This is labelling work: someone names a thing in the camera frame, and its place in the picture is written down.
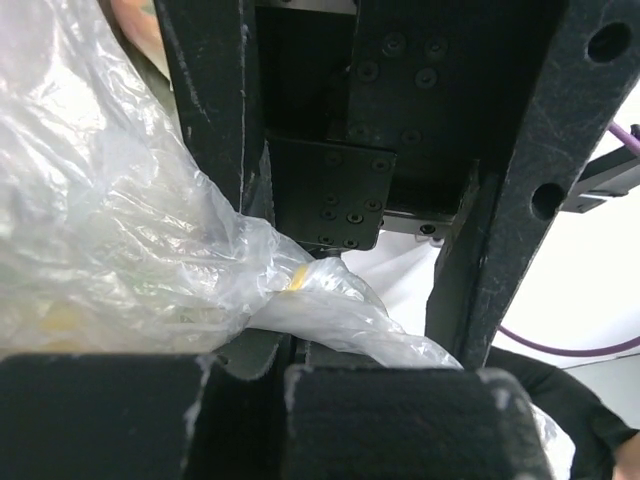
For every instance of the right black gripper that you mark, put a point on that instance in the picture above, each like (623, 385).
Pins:
(377, 111)

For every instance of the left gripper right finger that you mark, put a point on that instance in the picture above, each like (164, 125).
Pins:
(348, 418)

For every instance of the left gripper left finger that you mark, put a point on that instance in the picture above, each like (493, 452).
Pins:
(145, 416)

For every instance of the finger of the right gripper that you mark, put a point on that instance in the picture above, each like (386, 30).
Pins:
(212, 52)
(577, 65)

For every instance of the clear lemon-print plastic bag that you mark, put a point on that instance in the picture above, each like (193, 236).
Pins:
(114, 242)

